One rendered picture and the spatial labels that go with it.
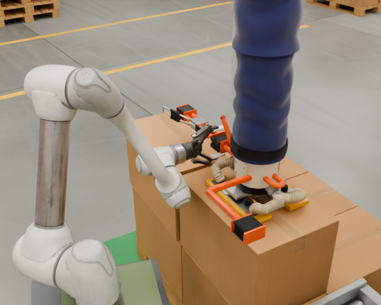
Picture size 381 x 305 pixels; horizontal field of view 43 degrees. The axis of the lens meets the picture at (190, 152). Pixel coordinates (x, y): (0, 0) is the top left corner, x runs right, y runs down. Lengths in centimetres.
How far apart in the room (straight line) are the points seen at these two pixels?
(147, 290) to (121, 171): 227
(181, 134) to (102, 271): 110
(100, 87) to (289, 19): 65
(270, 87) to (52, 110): 74
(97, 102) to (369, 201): 270
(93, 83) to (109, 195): 231
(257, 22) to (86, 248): 93
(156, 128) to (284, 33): 115
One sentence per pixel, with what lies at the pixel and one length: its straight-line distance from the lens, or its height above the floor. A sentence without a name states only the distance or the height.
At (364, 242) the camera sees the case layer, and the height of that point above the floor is 54.
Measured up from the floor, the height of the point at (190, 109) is 111.
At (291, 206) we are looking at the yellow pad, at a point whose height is 98.
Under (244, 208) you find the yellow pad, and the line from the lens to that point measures 194.
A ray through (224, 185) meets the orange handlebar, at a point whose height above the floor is 110.
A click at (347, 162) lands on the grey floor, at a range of 429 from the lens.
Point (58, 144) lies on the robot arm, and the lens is 167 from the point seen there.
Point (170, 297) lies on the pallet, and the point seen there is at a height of 2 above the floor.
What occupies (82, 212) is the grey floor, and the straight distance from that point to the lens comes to 363.
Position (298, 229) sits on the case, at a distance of 194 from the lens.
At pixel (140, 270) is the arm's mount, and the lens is 195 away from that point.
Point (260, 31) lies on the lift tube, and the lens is 165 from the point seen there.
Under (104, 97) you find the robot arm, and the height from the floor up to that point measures 154.
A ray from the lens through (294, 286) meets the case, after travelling 208.
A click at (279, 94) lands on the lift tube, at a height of 146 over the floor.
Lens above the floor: 215
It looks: 30 degrees down
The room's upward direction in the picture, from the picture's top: 1 degrees counter-clockwise
